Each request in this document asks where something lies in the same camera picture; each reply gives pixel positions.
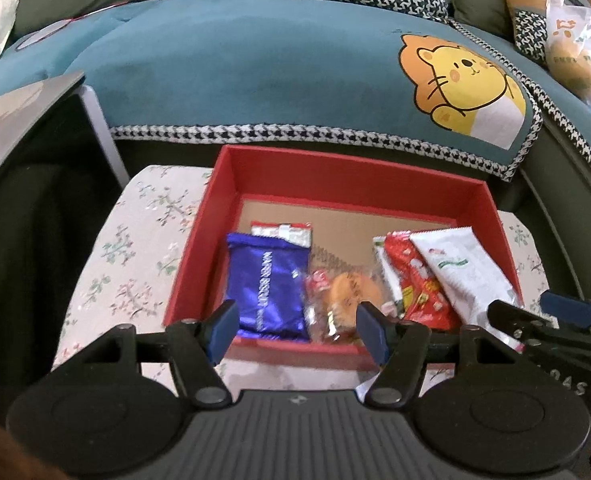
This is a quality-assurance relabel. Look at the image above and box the red Trolli gummy bag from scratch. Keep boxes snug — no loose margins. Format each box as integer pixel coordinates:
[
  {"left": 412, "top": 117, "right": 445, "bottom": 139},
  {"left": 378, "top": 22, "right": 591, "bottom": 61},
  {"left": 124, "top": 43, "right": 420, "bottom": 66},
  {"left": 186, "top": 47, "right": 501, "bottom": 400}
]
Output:
[{"left": 384, "top": 231, "right": 461, "bottom": 330}]

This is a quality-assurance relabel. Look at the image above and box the orange pastry clear wrapper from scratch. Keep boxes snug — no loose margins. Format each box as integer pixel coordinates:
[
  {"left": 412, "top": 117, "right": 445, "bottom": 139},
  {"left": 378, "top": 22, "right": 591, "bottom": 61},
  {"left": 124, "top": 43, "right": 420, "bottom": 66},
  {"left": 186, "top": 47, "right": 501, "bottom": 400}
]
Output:
[{"left": 304, "top": 268, "right": 391, "bottom": 344}]

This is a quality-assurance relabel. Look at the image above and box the white green snack pouch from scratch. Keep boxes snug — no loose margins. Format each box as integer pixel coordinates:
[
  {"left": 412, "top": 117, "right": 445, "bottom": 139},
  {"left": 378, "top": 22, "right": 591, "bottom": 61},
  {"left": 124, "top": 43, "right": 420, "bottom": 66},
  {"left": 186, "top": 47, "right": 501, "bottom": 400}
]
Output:
[{"left": 410, "top": 226, "right": 522, "bottom": 350}]

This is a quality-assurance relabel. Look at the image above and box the blue wafer biscuit pack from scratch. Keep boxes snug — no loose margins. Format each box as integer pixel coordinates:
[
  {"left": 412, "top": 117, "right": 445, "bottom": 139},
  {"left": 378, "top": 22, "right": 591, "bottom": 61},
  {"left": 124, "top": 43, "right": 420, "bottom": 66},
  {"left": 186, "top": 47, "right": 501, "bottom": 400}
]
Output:
[{"left": 226, "top": 233, "right": 309, "bottom": 342}]

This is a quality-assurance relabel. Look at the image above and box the red white snack packet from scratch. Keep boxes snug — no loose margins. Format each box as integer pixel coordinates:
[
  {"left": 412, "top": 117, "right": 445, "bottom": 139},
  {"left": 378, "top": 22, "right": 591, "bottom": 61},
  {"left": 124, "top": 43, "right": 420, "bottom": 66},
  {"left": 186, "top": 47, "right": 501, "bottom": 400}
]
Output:
[{"left": 251, "top": 221, "right": 313, "bottom": 248}]

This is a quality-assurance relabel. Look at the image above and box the Kapron wafer packet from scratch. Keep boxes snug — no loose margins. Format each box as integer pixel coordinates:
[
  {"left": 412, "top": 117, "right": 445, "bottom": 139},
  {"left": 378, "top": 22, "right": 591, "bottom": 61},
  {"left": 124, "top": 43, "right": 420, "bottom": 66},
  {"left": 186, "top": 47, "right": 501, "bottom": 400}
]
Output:
[{"left": 373, "top": 236, "right": 405, "bottom": 318}]

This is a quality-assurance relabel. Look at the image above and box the red cardboard box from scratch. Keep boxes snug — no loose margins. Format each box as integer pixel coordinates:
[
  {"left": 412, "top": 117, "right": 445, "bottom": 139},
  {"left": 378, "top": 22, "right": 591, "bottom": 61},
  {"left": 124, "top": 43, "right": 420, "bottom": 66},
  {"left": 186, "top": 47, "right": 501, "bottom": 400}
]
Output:
[{"left": 162, "top": 144, "right": 525, "bottom": 371}]

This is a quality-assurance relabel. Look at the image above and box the black side table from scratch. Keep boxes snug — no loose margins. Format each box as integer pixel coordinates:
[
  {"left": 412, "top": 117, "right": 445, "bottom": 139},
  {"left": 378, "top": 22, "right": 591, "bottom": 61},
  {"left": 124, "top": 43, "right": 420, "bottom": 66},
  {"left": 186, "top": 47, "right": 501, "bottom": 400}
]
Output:
[{"left": 0, "top": 72, "right": 129, "bottom": 420}]

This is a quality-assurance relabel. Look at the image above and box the teal lion sofa cover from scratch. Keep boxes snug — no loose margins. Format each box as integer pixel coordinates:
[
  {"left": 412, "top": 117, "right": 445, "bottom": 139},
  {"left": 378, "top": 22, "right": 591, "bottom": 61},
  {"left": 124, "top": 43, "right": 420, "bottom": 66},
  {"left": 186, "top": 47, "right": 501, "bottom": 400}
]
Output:
[{"left": 0, "top": 0, "right": 591, "bottom": 180}]

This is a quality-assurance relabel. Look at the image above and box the white plastic bag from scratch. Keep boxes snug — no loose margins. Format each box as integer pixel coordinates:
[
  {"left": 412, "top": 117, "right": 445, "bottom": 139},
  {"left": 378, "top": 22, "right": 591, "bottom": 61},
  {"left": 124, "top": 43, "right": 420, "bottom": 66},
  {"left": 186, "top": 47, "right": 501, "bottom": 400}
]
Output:
[{"left": 545, "top": 0, "right": 591, "bottom": 108}]

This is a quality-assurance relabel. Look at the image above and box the orange houndstooth cushion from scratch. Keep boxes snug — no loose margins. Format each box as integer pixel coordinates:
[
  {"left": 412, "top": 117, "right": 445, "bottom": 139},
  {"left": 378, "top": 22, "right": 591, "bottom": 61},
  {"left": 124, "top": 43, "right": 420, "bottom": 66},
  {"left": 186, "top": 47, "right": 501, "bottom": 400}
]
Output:
[{"left": 506, "top": 0, "right": 547, "bottom": 67}]

